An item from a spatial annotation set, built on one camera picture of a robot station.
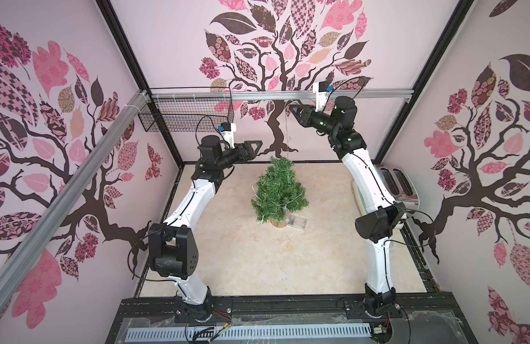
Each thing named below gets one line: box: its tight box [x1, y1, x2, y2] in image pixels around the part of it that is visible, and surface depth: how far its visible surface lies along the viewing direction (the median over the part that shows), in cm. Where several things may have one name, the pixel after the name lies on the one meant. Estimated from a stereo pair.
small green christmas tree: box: [251, 156, 310, 228], surface depth 76 cm
